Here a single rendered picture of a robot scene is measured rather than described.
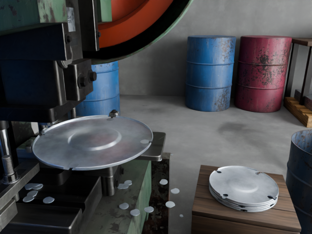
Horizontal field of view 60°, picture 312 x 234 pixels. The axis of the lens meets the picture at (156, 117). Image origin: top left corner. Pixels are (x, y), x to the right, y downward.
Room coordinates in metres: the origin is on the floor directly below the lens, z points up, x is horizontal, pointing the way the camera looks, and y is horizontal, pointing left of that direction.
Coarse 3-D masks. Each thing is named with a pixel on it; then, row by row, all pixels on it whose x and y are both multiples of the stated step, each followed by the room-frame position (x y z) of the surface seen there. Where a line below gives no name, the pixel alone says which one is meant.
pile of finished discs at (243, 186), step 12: (228, 168) 1.15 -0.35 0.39; (240, 168) 1.15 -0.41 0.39; (216, 180) 1.05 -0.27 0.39; (228, 180) 1.04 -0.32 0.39; (240, 180) 1.04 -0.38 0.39; (252, 180) 1.04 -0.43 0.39; (264, 180) 1.05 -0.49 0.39; (216, 192) 0.96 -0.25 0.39; (228, 192) 0.96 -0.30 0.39; (240, 192) 0.96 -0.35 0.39; (252, 192) 0.96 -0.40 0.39; (264, 192) 0.96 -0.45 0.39; (276, 192) 0.96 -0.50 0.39; (228, 204) 0.91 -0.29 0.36; (240, 204) 0.89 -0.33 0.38; (252, 204) 0.88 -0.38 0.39; (264, 204) 0.88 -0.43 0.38
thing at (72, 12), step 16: (80, 32) 0.70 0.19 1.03; (80, 48) 0.69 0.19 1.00; (0, 64) 0.57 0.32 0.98; (16, 64) 0.56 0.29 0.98; (32, 64) 0.56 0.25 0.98; (48, 64) 0.56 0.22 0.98; (64, 64) 0.56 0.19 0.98; (80, 64) 0.60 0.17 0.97; (16, 80) 0.57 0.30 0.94; (32, 80) 0.56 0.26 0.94; (48, 80) 0.56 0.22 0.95; (64, 80) 0.58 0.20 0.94; (80, 80) 0.58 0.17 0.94; (16, 96) 0.57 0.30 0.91; (32, 96) 0.56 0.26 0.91; (48, 96) 0.56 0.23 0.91; (64, 96) 0.57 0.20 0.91; (80, 96) 0.59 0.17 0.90
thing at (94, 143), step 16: (48, 128) 0.67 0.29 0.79; (64, 128) 0.68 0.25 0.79; (80, 128) 0.68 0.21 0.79; (96, 128) 0.67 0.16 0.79; (112, 128) 0.68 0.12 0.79; (128, 128) 0.68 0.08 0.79; (144, 128) 0.68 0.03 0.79; (32, 144) 0.58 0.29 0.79; (48, 144) 0.59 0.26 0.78; (64, 144) 0.59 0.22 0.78; (80, 144) 0.58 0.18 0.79; (96, 144) 0.57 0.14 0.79; (112, 144) 0.58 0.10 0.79; (128, 144) 0.59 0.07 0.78; (144, 144) 0.59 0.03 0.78; (48, 160) 0.51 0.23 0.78; (64, 160) 0.51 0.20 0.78; (80, 160) 0.51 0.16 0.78; (96, 160) 0.51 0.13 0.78; (112, 160) 0.51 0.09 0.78; (128, 160) 0.51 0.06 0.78
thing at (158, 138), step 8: (160, 136) 0.64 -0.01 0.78; (152, 144) 0.59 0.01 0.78; (160, 144) 0.59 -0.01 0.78; (144, 152) 0.55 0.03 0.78; (152, 152) 0.55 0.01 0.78; (160, 152) 0.55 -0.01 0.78; (152, 160) 0.53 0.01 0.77; (104, 168) 0.57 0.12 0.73; (112, 168) 0.58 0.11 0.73; (120, 168) 0.64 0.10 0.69; (104, 176) 0.57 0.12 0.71; (112, 176) 0.57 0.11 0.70; (120, 176) 0.64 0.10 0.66; (104, 184) 0.57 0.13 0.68; (112, 184) 0.57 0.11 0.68; (104, 192) 0.57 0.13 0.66; (112, 192) 0.57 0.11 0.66
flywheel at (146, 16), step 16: (112, 0) 0.99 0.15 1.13; (128, 0) 0.98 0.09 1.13; (144, 0) 0.98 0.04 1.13; (160, 0) 0.93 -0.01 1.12; (112, 16) 0.99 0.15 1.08; (128, 16) 0.97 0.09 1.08; (144, 16) 0.94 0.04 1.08; (160, 16) 0.93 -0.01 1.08; (112, 32) 0.96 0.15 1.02; (128, 32) 0.95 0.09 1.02; (144, 32) 1.03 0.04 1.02
